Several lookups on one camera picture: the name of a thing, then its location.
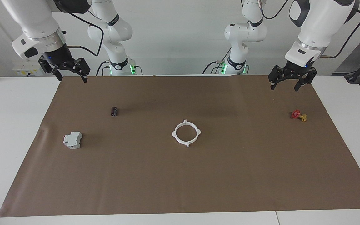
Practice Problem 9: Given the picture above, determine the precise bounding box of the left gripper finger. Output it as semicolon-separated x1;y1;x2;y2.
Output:
294;68;317;92
268;66;283;90

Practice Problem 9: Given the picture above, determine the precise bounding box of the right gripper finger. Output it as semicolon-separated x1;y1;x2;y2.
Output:
71;58;90;83
39;60;63;82

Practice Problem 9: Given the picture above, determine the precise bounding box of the white half ring pipe clamp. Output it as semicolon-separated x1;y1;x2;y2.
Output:
183;120;201;146
172;120;189;148

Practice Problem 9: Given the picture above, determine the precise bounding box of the grey circuit breaker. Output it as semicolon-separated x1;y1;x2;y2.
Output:
63;132;83;149

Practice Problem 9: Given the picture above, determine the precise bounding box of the brown paper mat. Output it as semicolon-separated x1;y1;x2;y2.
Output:
0;74;360;218

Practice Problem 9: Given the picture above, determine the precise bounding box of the black base power cable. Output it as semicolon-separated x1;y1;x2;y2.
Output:
96;61;110;76
202;61;223;75

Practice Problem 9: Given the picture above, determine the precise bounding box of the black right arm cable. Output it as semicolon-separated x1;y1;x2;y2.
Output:
64;9;104;57

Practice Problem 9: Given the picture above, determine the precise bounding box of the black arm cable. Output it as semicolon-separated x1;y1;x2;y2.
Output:
64;9;104;57
257;0;360;59

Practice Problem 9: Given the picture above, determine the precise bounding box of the white wall socket box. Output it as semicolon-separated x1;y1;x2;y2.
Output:
13;60;44;76

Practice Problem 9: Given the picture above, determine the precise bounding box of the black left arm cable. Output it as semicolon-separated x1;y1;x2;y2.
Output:
257;0;360;59

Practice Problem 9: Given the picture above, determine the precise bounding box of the red handled brass valve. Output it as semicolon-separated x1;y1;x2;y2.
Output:
291;109;308;122

